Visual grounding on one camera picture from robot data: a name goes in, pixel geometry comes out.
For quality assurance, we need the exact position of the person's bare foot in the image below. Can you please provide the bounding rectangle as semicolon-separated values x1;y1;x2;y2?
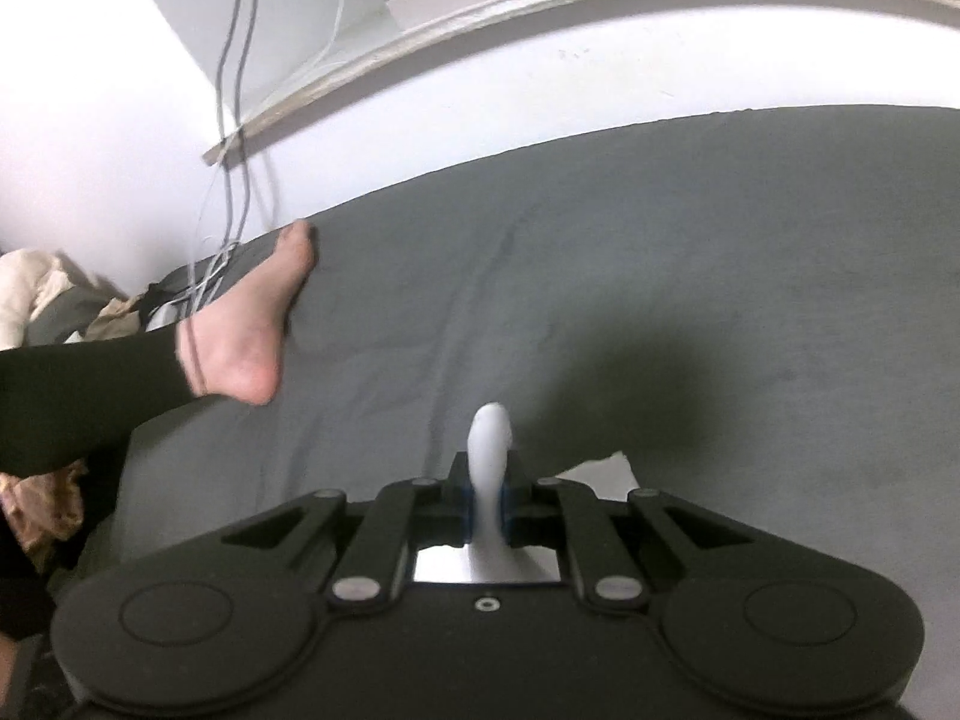
175;218;321;407

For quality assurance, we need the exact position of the beige cloth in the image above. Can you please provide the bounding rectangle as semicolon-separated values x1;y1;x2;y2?
0;246;100;351

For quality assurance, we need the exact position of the window ledge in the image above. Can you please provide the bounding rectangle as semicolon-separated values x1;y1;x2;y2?
201;0;960;167

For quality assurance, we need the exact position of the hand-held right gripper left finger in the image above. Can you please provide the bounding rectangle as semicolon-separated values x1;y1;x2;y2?
225;453;475;608

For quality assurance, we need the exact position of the dark ankle band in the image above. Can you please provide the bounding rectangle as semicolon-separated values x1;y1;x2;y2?
175;321;209;397

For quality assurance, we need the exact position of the brown patterned cloth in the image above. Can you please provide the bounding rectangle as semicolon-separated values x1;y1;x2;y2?
0;291;152;565

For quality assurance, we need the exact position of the white cable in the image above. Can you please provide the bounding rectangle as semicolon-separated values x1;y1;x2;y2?
187;0;362;302

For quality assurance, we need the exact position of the person's leg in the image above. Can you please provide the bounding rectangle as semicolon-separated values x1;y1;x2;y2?
0;328;208;482

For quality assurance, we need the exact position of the white long-sleeved shirt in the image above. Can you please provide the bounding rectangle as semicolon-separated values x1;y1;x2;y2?
409;400;640;587

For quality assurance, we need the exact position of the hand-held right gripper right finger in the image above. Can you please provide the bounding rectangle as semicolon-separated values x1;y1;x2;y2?
505;453;752;608

